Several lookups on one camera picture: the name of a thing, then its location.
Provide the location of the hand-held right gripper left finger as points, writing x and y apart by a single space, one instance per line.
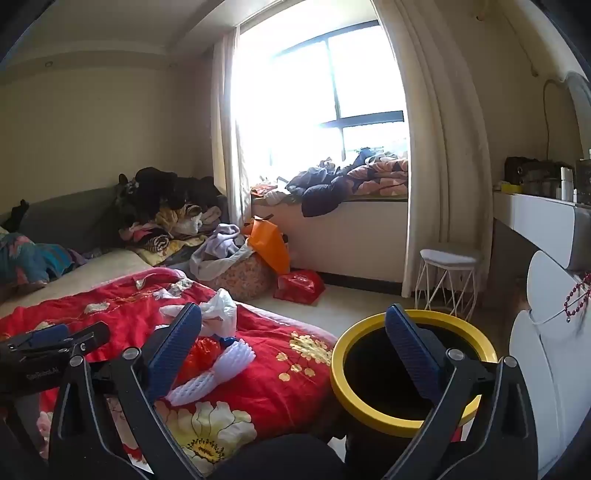
175 355

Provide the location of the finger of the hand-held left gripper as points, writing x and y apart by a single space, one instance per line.
90 333
46 334

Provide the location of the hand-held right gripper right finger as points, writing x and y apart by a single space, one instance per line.
411 350

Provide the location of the red can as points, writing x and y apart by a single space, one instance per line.
203 357

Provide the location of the blue plastic wrapper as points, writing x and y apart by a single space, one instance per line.
228 342

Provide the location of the white foam fruit net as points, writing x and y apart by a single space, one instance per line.
231 364

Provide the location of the white plastic bag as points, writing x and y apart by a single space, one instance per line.
219 307

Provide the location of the black trash bin yellow rim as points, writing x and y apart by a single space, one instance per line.
341 369

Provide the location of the beige bed sheet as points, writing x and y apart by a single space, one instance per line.
92 277

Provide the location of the teal floral cloth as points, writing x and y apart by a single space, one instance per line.
27 261

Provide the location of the red floral blanket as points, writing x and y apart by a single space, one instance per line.
258 369

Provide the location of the floral laundry basket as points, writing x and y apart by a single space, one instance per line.
244 279

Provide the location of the grey upholstered headboard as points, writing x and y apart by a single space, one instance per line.
69 217

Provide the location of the black cloth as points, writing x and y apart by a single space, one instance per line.
17 214

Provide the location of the lavender and white clothes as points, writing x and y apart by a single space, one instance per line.
221 240

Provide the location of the white window seat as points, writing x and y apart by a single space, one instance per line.
351 240

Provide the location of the red plastic bag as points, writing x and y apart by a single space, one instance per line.
298 285

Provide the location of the orange bag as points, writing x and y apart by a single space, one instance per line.
268 247

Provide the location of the black clothes pile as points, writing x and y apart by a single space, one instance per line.
161 189

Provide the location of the orange patterned quilt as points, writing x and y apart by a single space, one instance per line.
378 177

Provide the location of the clothes pile on window sill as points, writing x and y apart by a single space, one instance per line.
318 196

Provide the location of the white vanity desk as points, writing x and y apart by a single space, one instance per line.
531 214

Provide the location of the orange and white clothes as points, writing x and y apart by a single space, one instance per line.
268 190

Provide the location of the yellow box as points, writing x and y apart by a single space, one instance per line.
511 188

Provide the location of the wide cream curtain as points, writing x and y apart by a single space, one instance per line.
438 161

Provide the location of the black bag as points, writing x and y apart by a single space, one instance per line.
517 170

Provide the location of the narrow cream curtain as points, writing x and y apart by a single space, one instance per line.
228 138

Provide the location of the white bottle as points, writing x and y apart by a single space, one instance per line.
567 184

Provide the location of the window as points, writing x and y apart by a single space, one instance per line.
360 74

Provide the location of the vanity mirror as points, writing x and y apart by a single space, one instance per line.
582 115

